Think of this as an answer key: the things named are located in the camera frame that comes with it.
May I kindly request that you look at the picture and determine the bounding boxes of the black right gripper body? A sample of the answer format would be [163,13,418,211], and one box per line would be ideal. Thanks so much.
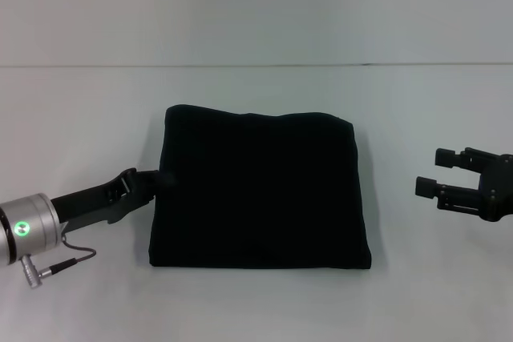
[475,153,513,223]

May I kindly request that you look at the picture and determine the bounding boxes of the left gripper cable with plug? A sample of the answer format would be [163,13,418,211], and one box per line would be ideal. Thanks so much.
[20,233,98,290]

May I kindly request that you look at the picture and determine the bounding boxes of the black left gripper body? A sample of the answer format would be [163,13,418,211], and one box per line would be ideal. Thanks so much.
[50,167,156,235]

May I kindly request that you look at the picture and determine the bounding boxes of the black shirt with FREE print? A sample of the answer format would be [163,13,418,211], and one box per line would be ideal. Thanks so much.
[147,104,373,270]

